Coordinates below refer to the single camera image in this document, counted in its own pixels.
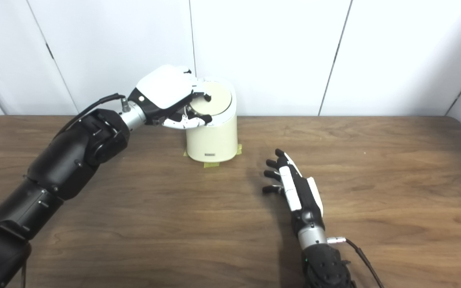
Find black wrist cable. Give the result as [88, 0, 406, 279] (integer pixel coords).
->
[327, 237, 385, 288]
[52, 93, 132, 138]

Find cream round bin lid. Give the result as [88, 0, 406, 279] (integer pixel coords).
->
[190, 81, 233, 116]

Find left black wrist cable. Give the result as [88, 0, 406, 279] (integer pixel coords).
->
[52, 93, 132, 138]

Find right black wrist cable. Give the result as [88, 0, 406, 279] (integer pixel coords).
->
[327, 237, 385, 288]

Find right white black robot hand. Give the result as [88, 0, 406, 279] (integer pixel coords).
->
[263, 149, 325, 240]

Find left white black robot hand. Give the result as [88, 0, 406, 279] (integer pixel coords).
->
[128, 65, 213, 130]

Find cream-colored round bin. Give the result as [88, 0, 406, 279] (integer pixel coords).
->
[184, 77, 239, 163]

